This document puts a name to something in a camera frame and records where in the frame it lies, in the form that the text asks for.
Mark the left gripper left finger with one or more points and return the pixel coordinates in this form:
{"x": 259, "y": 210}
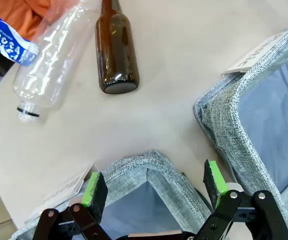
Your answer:
{"x": 93, "y": 195}

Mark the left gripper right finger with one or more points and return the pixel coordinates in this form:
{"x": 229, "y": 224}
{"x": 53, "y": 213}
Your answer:
{"x": 215, "y": 182}

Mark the large clear plastic bottle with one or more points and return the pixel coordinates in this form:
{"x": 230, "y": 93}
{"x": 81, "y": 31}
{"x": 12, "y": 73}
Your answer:
{"x": 51, "y": 62}

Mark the brown glass bottle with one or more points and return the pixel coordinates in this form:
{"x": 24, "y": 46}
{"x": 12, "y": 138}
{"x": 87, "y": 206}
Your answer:
{"x": 116, "y": 50}

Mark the blue Pocari Sweat can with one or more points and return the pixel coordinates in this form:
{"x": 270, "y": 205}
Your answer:
{"x": 6, "y": 40}

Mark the grey fabric basket Bottle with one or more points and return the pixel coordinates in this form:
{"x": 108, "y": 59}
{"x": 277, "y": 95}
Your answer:
{"x": 133, "y": 165}

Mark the grey fabric basket Plastic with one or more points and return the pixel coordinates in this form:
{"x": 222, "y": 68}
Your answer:
{"x": 234, "y": 120}

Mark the white sign Bottle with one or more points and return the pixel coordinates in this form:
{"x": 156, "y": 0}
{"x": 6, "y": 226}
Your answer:
{"x": 66, "y": 187}

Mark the white sign Plastic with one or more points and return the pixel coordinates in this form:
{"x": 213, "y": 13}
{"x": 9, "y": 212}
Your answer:
{"x": 254, "y": 55}

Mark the person in orange hoodie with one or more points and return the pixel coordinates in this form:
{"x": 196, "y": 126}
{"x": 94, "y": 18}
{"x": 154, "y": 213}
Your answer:
{"x": 26, "y": 15}

